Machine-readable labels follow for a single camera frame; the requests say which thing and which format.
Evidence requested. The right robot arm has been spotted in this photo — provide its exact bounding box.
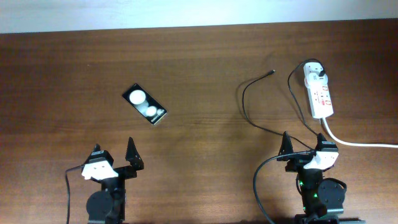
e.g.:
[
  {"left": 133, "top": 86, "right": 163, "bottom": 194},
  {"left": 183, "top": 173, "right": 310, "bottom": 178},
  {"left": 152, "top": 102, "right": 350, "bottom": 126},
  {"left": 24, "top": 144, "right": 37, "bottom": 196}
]
[{"left": 277, "top": 133, "right": 347, "bottom": 224}]

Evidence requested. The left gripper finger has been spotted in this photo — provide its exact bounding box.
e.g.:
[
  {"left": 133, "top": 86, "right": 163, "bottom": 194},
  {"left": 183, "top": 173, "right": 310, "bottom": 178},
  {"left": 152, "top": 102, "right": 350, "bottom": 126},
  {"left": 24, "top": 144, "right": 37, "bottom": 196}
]
[
  {"left": 125, "top": 137, "right": 144, "bottom": 170},
  {"left": 84, "top": 144, "right": 101, "bottom": 164}
]

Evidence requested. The right camera black cable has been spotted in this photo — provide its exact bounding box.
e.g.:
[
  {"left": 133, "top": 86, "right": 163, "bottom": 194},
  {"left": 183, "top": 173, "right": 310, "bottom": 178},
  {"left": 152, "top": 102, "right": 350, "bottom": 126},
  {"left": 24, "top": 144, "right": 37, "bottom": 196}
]
[{"left": 252, "top": 150, "right": 317, "bottom": 224}]

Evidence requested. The white power strip cord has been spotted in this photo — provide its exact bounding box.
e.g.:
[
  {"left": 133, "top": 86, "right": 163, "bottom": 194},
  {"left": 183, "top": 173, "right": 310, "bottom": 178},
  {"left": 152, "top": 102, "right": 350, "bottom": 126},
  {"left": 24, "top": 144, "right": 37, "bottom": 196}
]
[{"left": 320, "top": 116, "right": 398, "bottom": 149}]

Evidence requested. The black Galaxy flip phone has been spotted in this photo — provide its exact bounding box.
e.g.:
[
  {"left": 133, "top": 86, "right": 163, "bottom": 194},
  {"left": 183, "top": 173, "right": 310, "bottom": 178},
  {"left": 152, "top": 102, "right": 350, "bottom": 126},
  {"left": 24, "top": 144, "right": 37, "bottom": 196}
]
[{"left": 122, "top": 83, "right": 167, "bottom": 125}]

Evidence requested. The black USB charging cable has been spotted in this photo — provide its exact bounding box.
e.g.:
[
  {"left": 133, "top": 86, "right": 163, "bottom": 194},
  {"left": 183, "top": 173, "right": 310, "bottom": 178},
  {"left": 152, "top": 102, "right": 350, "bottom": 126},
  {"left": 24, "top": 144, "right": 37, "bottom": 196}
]
[{"left": 241, "top": 58, "right": 326, "bottom": 151}]

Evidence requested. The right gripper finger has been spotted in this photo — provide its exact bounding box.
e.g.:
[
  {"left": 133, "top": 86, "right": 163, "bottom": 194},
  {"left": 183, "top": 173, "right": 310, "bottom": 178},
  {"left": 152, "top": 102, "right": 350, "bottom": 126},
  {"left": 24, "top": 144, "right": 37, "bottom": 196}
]
[
  {"left": 277, "top": 131, "right": 294, "bottom": 161},
  {"left": 315, "top": 133, "right": 327, "bottom": 151}
]

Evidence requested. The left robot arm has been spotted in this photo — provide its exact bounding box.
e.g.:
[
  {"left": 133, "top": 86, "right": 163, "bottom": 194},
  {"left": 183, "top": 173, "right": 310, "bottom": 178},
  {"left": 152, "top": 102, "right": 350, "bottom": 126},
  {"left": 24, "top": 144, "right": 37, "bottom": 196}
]
[{"left": 81, "top": 137, "right": 144, "bottom": 224}]

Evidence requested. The white power strip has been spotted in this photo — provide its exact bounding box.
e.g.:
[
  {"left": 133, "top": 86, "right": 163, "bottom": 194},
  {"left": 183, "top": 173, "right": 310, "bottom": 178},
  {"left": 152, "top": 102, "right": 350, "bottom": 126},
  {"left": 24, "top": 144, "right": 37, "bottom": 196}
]
[{"left": 307, "top": 84, "right": 334, "bottom": 119}]

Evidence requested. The white USB charger plug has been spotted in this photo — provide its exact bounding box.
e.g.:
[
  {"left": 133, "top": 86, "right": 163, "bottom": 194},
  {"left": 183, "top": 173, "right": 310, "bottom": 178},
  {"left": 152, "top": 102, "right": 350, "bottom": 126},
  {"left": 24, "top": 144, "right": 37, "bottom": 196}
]
[{"left": 303, "top": 62, "right": 328, "bottom": 88}]

